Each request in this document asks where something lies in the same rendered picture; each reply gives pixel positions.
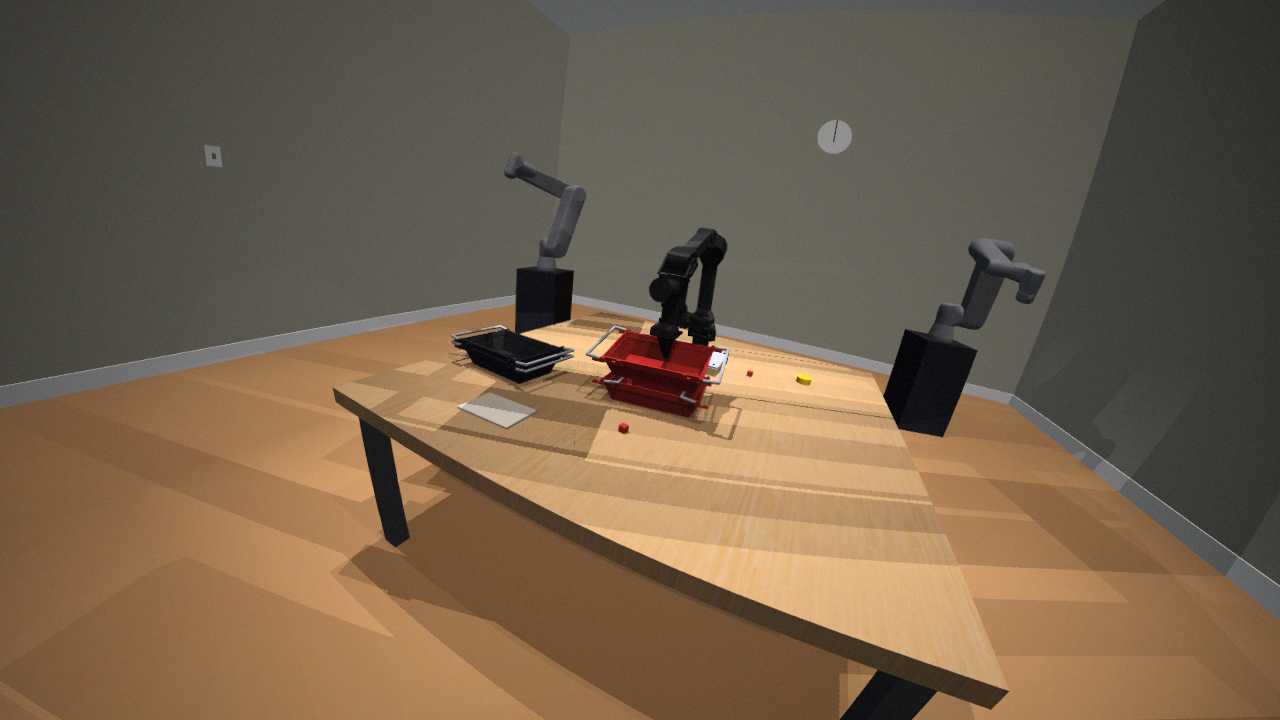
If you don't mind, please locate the red plastic tray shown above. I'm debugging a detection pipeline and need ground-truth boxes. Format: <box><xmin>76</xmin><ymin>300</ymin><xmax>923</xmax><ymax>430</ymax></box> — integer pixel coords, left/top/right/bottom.
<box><xmin>593</xmin><ymin>372</ymin><xmax>708</xmax><ymax>418</ymax></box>

